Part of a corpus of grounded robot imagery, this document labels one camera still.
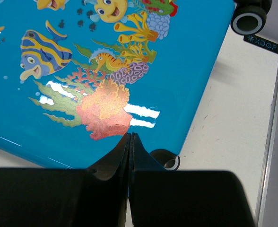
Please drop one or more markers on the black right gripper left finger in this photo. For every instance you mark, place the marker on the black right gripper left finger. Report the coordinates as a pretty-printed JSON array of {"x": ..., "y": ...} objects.
[{"x": 52, "y": 197}]

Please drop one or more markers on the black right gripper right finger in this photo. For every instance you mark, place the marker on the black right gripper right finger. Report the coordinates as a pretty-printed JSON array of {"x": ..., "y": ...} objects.
[{"x": 183, "y": 198}]

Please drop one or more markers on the blue hard-shell suitcase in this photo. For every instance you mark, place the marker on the blue hard-shell suitcase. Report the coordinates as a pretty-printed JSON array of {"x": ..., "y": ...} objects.
[{"x": 76, "y": 75}]

